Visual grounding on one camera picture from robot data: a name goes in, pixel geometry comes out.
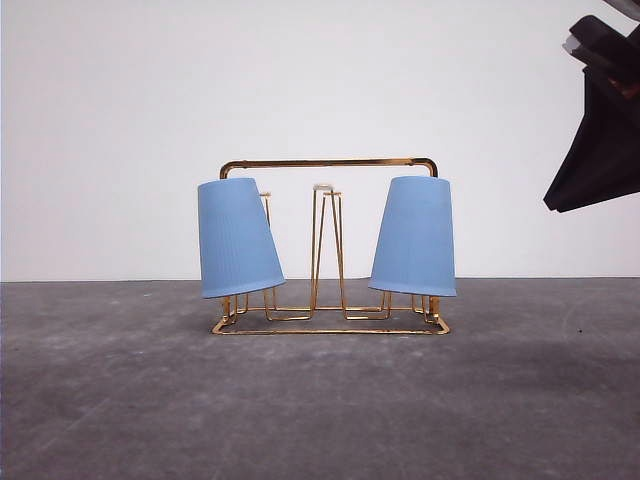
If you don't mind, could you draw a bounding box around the blue ribbed cup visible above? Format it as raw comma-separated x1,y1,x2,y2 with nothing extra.
198,178,287,299
369,175,457,296

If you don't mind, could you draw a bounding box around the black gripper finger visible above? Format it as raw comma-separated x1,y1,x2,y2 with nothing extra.
544,66,640,213

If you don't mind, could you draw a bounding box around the gold wire cup rack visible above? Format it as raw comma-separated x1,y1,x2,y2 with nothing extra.
213,158,450,335

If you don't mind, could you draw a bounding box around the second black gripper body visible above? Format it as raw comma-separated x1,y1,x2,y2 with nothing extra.
562,15,640,96

